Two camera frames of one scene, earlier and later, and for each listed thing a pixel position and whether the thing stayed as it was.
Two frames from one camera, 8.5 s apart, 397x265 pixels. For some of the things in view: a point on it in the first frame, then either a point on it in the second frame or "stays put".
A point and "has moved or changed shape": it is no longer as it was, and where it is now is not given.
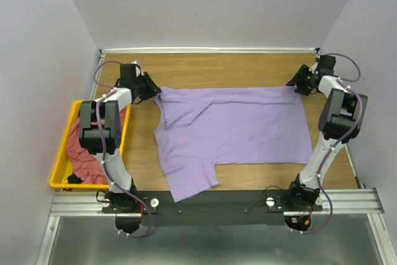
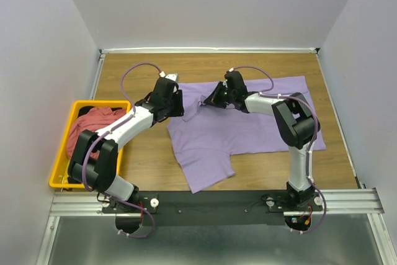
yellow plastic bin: (63, 167) stays put
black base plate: (220, 207) stays put
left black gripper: (148, 87) → (175, 103)
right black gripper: (299, 80) → (219, 95)
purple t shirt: (196, 128) has moved or changed shape
